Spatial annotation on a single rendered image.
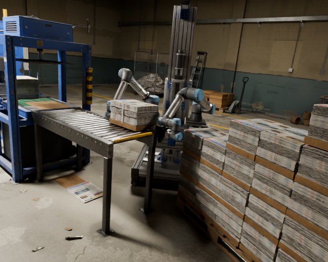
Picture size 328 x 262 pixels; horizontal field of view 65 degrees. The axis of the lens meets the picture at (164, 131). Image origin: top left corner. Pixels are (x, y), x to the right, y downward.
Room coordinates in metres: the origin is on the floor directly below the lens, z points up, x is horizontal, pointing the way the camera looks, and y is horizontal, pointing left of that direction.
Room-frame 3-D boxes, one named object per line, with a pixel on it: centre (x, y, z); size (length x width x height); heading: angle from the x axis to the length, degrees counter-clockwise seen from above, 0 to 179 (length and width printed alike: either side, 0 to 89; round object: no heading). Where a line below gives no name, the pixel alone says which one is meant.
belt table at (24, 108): (3.14, 1.53, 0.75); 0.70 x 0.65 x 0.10; 50
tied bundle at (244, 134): (1.88, -0.72, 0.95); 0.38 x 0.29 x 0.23; 120
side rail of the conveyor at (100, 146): (2.30, 0.91, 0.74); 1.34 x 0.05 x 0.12; 50
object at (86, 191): (2.52, 0.77, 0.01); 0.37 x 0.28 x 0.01; 50
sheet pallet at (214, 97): (8.83, -1.60, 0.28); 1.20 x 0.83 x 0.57; 50
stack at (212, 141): (2.00, -0.65, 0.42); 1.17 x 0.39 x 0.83; 31
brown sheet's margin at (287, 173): (1.63, -0.87, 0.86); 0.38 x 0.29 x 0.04; 121
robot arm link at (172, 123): (2.25, -0.09, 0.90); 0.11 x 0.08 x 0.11; 59
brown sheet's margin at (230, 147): (1.88, -0.72, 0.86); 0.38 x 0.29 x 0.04; 120
